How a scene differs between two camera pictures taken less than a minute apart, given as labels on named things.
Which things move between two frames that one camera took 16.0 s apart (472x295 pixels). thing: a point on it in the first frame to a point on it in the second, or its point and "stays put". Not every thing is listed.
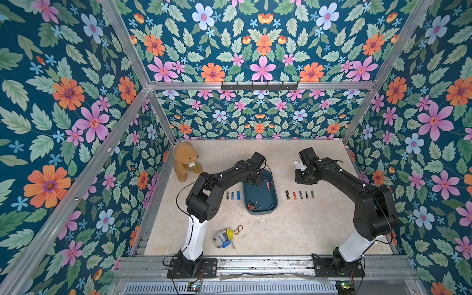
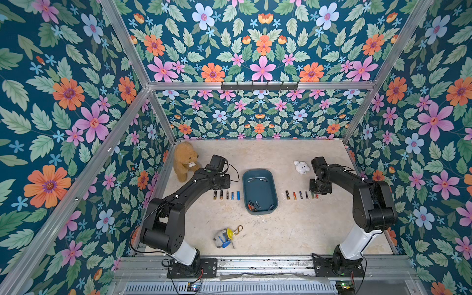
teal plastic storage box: (263, 199) stays put
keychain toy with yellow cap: (223, 238) stays put
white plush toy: (299, 165) stays put
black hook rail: (259, 85) stays put
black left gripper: (259, 181) to (227, 182)
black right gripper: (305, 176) to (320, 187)
